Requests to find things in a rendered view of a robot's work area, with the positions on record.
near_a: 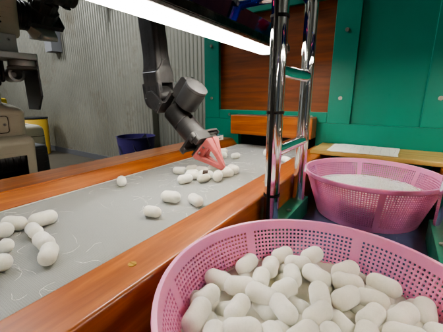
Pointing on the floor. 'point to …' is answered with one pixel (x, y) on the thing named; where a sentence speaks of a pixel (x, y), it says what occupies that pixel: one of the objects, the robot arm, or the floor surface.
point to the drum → (41, 126)
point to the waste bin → (135, 142)
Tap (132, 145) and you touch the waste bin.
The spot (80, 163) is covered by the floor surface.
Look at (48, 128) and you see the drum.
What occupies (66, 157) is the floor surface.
